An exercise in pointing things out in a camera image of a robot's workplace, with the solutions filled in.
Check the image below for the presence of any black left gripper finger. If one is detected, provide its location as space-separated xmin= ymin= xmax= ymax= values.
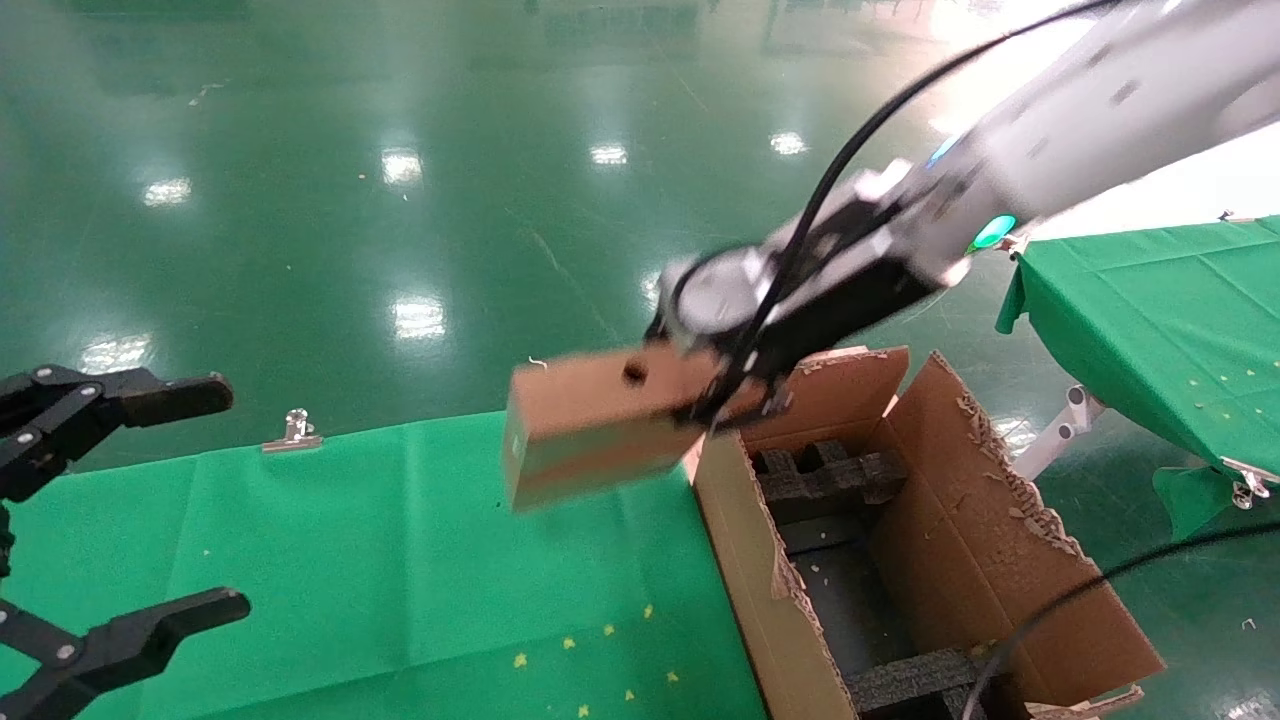
xmin=0 ymin=588 xmax=251 ymax=720
xmin=0 ymin=366 xmax=235 ymax=504

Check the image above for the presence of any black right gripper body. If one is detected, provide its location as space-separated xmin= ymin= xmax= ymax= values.
xmin=690 ymin=240 xmax=951 ymax=401

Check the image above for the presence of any small brown cardboard box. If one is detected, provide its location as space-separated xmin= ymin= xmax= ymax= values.
xmin=503 ymin=345 xmax=791 ymax=513

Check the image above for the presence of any large open cardboard carton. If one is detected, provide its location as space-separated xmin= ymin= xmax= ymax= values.
xmin=690 ymin=345 xmax=1169 ymax=720

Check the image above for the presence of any black foam insert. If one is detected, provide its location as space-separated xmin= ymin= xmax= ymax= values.
xmin=848 ymin=645 xmax=1011 ymax=720
xmin=752 ymin=438 xmax=909 ymax=506

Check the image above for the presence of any green tablecloth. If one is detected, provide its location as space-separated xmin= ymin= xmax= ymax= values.
xmin=995 ymin=215 xmax=1280 ymax=543
xmin=0 ymin=410 xmax=766 ymax=720

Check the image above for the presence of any white metal table leg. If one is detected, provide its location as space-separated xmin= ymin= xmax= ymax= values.
xmin=1012 ymin=385 xmax=1106 ymax=483

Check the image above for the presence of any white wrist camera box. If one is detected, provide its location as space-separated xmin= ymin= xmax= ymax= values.
xmin=660 ymin=160 xmax=926 ymax=346

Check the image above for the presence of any black camera cable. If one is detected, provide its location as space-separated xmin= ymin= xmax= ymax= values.
xmin=690 ymin=0 xmax=1280 ymax=720

